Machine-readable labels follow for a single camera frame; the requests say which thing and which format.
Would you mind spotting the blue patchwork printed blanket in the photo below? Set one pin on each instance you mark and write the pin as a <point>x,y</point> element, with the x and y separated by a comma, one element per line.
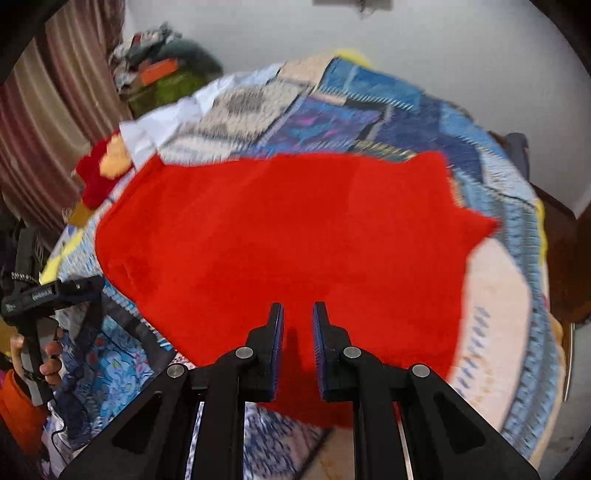
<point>369,115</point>

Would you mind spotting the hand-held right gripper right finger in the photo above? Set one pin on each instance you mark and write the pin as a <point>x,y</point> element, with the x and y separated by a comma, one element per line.
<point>319,350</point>

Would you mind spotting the person's left hand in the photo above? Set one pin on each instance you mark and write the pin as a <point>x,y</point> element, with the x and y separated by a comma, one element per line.
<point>48,364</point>

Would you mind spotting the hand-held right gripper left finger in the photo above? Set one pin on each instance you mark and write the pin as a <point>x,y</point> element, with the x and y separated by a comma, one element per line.
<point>277,350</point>

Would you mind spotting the red and yellow cushion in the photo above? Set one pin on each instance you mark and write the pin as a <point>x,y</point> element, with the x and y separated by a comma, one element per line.
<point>104,168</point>

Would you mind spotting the pile of clothes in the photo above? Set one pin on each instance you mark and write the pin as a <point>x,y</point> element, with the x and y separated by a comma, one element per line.
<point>161,64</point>

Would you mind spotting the red zip jacket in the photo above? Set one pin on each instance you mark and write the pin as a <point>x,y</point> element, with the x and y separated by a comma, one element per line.
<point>286,240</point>

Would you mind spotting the person's left forearm orange sleeve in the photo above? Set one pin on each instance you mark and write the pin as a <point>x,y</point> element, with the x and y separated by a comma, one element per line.
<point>18,410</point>

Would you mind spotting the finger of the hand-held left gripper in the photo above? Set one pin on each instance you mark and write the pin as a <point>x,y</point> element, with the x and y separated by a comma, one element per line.
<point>90,295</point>

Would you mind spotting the striped curtain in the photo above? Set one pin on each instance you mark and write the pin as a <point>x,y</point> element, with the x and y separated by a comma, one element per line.
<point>51,115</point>

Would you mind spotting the brown wooden door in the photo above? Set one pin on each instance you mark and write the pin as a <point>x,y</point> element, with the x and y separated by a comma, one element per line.
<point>563,258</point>

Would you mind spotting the white cloth sheet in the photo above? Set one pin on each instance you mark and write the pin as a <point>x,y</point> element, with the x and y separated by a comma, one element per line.
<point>166,122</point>

